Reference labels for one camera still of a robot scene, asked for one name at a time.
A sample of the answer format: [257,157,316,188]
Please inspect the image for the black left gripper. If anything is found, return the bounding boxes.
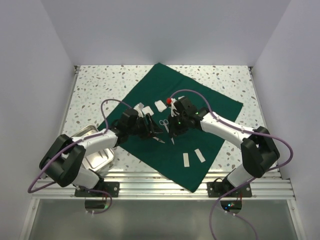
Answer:
[127,112,163,140]

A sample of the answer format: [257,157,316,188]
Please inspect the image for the silver scalpel handle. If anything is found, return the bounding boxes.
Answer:
[152,136,165,144]

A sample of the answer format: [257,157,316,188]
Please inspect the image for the small silver scissors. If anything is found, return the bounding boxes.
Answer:
[159,119,169,133]

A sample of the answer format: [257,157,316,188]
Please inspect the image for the white strip packet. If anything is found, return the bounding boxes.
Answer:
[182,152,190,168]
[194,148,206,163]

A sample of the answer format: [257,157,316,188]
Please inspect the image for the stainless steel tray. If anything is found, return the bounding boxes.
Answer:
[71,125,115,172]

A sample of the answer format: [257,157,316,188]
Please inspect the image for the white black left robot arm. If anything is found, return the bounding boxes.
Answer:
[39,108,163,197]

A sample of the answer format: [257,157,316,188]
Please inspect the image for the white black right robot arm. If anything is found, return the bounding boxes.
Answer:
[166,96,280,197]

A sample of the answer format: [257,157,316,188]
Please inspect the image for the green surgical cloth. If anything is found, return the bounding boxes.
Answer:
[96,62,244,193]

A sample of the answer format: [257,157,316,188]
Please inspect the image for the white gauze pad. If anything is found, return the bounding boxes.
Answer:
[154,100,167,113]
[142,106,154,116]

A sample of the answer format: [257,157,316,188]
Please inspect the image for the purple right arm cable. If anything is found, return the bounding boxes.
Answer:
[169,89,294,240]

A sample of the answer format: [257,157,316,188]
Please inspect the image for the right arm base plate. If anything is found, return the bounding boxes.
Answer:
[206,181,253,198]

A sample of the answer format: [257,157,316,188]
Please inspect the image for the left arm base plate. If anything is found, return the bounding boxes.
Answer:
[74,181,120,198]

